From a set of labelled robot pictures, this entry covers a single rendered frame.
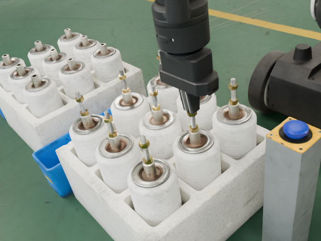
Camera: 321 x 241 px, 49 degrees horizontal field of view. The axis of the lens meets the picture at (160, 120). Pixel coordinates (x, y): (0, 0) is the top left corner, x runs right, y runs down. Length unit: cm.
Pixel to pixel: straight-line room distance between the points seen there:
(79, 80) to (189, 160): 51
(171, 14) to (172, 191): 32
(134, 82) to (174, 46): 62
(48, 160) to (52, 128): 9
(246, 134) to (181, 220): 23
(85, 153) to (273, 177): 42
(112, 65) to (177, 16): 64
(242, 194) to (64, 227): 46
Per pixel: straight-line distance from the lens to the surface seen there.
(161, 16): 55
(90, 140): 80
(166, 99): 90
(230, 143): 77
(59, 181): 100
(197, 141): 70
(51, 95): 106
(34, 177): 116
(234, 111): 76
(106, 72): 114
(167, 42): 56
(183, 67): 58
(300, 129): 62
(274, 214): 75
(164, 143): 77
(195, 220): 71
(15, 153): 129
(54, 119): 105
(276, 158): 64
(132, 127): 86
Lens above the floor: 71
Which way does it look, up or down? 36 degrees down
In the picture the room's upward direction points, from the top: 11 degrees counter-clockwise
